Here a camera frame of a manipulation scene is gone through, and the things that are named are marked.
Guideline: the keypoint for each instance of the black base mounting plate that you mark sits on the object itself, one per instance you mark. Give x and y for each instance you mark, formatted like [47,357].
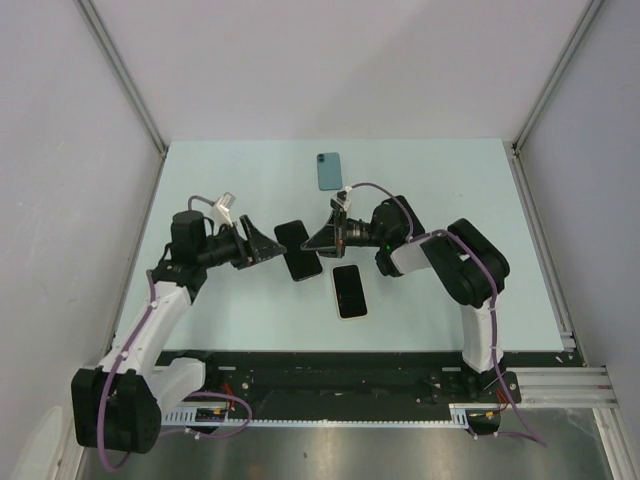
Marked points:
[354,385]

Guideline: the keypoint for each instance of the aluminium corner post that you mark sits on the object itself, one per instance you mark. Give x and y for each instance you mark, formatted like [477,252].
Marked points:
[560,68]
[112,55]

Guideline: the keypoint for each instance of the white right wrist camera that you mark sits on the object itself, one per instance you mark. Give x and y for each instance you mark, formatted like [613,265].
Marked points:
[341,200]

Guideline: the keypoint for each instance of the right aluminium corner post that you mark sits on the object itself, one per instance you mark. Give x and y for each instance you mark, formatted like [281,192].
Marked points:
[560,68]

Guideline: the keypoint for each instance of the teal blue phone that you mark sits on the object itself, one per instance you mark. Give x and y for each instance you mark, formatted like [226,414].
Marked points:
[329,172]

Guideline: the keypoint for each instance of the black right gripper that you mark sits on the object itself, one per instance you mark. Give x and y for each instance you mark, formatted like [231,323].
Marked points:
[331,240]

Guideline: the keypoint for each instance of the aluminium frame rail front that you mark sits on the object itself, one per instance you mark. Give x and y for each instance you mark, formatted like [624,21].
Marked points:
[566,387]

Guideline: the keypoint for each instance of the beige phone case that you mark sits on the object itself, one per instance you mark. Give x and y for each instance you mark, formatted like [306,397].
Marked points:
[350,318]

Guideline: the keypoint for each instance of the left aluminium corner post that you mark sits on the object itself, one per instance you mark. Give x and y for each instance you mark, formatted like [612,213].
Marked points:
[112,55]

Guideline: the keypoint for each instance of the clear magsafe phone case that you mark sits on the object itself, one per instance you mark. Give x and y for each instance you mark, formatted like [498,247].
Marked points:
[300,280]

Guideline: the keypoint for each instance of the white slotted cable duct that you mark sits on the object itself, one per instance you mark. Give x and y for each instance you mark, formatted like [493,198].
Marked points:
[194,417]

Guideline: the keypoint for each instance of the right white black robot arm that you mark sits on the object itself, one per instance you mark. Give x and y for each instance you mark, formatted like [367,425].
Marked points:
[470,268]

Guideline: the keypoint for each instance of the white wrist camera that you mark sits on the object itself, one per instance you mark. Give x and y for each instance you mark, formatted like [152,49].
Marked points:
[221,210]
[341,200]

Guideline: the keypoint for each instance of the black phone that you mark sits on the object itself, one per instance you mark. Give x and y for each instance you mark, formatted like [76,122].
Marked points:
[349,291]

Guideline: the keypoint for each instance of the black phone camera side up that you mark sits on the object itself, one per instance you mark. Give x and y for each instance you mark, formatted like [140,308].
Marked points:
[401,221]

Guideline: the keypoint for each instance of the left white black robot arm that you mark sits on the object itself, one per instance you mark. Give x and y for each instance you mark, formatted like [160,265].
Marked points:
[119,404]

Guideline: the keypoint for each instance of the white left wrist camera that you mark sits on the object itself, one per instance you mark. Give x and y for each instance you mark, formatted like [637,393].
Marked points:
[221,210]

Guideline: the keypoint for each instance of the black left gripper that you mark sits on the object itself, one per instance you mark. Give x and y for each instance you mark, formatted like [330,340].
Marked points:
[260,247]

